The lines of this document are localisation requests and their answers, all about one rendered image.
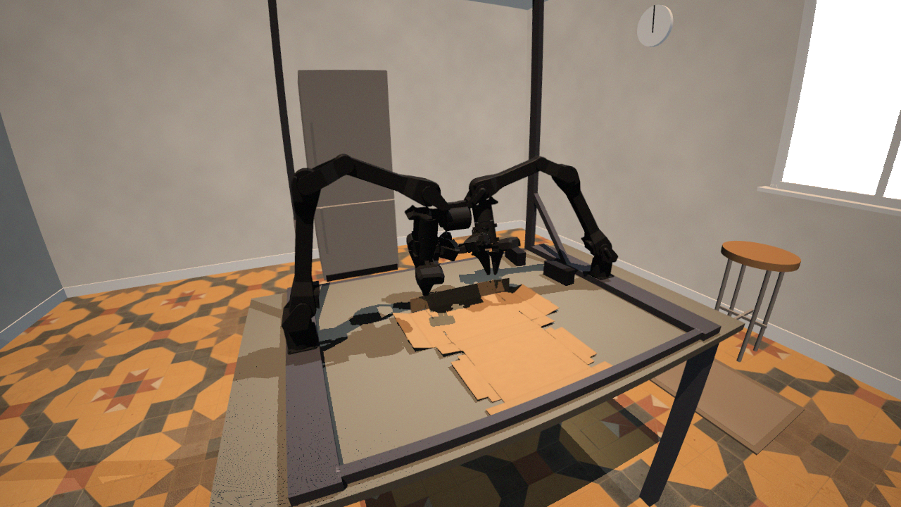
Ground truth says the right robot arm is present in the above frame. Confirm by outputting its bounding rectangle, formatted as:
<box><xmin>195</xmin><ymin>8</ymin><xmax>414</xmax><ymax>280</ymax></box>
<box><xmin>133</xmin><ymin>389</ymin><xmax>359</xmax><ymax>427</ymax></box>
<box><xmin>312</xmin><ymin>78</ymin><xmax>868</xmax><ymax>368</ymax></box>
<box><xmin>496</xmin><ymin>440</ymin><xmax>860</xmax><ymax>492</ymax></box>
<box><xmin>282</xmin><ymin>154</ymin><xmax>472</xmax><ymax>354</ymax></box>

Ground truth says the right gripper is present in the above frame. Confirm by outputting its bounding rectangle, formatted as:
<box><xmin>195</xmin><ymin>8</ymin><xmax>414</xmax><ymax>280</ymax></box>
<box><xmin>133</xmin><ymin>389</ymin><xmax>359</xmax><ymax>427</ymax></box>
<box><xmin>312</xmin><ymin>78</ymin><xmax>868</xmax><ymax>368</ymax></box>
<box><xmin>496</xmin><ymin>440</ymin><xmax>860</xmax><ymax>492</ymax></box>
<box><xmin>406</xmin><ymin>231</ymin><xmax>445</xmax><ymax>296</ymax></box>

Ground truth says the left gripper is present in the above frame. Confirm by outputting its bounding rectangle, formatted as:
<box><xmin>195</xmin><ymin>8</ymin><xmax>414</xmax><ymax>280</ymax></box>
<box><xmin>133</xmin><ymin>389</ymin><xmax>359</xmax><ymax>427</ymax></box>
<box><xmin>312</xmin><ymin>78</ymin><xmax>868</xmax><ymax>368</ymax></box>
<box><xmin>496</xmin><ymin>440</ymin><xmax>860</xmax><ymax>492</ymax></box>
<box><xmin>458</xmin><ymin>220</ymin><xmax>521</xmax><ymax>275</ymax></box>

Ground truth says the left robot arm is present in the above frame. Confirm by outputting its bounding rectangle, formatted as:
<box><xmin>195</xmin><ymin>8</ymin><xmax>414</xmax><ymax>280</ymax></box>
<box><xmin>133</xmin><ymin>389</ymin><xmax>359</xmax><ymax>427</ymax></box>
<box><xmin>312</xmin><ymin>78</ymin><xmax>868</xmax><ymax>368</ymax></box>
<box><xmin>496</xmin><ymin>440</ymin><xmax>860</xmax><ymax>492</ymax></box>
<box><xmin>464</xmin><ymin>156</ymin><xmax>618</xmax><ymax>280</ymax></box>

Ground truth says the black metal overhead frame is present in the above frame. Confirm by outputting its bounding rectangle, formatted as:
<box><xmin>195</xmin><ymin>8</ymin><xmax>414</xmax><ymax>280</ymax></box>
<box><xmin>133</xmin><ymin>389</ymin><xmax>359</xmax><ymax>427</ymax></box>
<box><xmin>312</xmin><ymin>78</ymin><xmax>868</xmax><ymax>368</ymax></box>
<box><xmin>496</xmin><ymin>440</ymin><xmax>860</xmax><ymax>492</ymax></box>
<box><xmin>268</xmin><ymin>0</ymin><xmax>571</xmax><ymax>264</ymax></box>

